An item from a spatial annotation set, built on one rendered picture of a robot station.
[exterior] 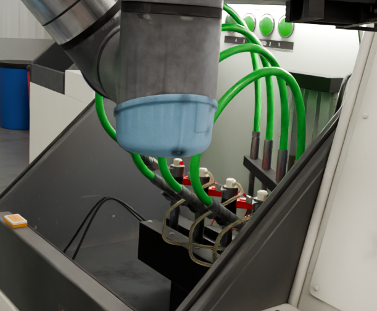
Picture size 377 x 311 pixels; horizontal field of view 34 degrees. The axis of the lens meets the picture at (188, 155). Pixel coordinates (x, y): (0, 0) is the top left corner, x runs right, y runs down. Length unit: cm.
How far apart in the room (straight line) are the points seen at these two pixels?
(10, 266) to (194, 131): 90
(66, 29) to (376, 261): 52
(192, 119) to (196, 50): 5
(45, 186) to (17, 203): 7
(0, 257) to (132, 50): 96
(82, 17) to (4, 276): 89
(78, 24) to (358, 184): 49
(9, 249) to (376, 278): 75
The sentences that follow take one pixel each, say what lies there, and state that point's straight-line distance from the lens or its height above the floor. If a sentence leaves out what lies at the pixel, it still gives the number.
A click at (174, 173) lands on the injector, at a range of 117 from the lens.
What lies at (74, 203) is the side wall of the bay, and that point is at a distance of 145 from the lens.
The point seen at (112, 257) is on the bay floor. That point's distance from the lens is 145.
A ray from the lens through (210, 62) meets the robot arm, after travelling 44.
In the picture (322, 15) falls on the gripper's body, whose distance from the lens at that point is 49.
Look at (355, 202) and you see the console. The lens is 88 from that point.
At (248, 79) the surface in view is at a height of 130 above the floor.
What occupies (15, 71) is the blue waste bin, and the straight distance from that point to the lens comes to 721.
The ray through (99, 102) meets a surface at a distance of 106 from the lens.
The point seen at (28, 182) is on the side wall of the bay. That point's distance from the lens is 139.
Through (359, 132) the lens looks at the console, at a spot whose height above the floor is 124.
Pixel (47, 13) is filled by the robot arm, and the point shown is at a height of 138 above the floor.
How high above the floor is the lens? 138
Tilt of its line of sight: 13 degrees down
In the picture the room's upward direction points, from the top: 4 degrees clockwise
